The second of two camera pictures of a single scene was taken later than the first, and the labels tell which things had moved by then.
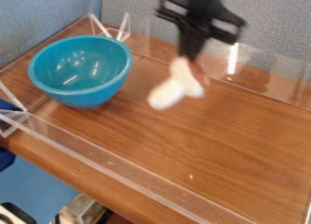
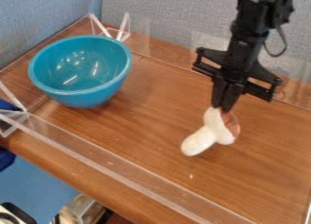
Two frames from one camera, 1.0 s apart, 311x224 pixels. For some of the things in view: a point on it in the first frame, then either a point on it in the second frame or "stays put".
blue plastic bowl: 80,69 stays put
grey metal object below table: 82,210 stays put
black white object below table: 12,215 stays put
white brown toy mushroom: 170,90 → 220,129
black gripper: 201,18 → 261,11
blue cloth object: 6,157 stays put
